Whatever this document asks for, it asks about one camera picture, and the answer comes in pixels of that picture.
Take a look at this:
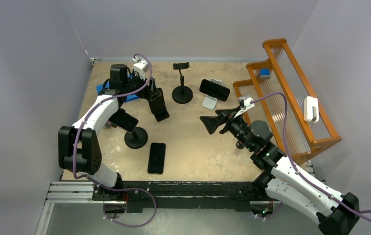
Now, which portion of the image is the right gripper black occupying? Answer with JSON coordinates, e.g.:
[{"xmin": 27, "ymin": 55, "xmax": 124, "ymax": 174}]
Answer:
[{"xmin": 200, "ymin": 106, "xmax": 255, "ymax": 151}]

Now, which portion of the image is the black round-base pole stand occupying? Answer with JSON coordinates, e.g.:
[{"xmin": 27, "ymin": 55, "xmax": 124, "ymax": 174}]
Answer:
[{"xmin": 172, "ymin": 62, "xmax": 193, "ymax": 104}]

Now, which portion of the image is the black phone on silver stand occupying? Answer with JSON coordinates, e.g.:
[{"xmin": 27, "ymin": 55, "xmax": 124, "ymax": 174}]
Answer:
[{"xmin": 199, "ymin": 79, "xmax": 230, "ymax": 102}]

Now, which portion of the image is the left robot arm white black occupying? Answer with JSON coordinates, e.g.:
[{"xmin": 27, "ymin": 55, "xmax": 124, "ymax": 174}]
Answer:
[{"xmin": 58, "ymin": 60, "xmax": 169, "ymax": 200}]

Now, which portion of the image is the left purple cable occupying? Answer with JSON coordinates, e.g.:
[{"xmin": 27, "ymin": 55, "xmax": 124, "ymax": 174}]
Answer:
[{"xmin": 72, "ymin": 53, "xmax": 153, "ymax": 179}]

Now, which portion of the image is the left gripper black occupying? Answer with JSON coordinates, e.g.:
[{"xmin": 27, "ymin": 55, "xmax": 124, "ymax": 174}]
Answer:
[{"xmin": 123, "ymin": 70, "xmax": 160, "ymax": 101}]

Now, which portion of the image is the purple-cased phone on stand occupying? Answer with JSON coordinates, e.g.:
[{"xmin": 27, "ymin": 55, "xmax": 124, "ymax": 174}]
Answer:
[{"xmin": 109, "ymin": 108, "xmax": 139, "ymax": 133}]

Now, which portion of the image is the black base frame rail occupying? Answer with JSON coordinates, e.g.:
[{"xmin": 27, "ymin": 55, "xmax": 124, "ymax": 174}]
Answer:
[{"xmin": 44, "ymin": 180, "xmax": 309, "ymax": 215}]

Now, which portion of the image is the blue small block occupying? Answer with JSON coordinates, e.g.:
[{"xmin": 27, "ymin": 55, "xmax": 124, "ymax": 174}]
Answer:
[{"xmin": 259, "ymin": 68, "xmax": 271, "ymax": 80}]

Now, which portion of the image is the orange wooden rack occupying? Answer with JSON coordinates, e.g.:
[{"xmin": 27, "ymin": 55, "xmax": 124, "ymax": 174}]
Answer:
[{"xmin": 233, "ymin": 38, "xmax": 342, "ymax": 165}]

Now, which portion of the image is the silver phone stand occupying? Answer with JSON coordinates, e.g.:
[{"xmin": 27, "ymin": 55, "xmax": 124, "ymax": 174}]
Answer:
[{"xmin": 202, "ymin": 79, "xmax": 223, "ymax": 110}]

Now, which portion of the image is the black round-base stand left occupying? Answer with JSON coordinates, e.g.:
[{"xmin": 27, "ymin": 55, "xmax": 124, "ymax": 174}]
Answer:
[{"xmin": 124, "ymin": 127, "xmax": 148, "ymax": 149}]

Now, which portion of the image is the black folding phone stand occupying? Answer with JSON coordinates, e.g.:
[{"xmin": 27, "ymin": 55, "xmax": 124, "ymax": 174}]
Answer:
[{"xmin": 154, "ymin": 109, "xmax": 170, "ymax": 122}]

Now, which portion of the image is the black phone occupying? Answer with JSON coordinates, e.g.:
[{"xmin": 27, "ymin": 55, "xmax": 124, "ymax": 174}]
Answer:
[
  {"xmin": 150, "ymin": 102, "xmax": 166, "ymax": 114},
  {"xmin": 147, "ymin": 142, "xmax": 166, "ymax": 174},
  {"xmin": 199, "ymin": 79, "xmax": 230, "ymax": 102}
]

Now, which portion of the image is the black phone on folding stand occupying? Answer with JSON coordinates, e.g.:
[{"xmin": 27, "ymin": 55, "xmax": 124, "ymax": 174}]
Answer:
[{"xmin": 150, "ymin": 102, "xmax": 166, "ymax": 114}]

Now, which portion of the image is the purple cable loop front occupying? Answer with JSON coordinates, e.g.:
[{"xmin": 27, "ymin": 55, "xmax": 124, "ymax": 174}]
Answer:
[{"xmin": 102, "ymin": 188, "xmax": 159, "ymax": 230}]

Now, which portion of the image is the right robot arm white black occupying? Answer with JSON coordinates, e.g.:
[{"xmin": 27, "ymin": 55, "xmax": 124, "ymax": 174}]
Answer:
[{"xmin": 199, "ymin": 108, "xmax": 359, "ymax": 235}]

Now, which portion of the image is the white clip on rack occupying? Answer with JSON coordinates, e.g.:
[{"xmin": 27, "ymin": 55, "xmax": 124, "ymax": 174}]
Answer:
[{"xmin": 303, "ymin": 96, "xmax": 320, "ymax": 123}]

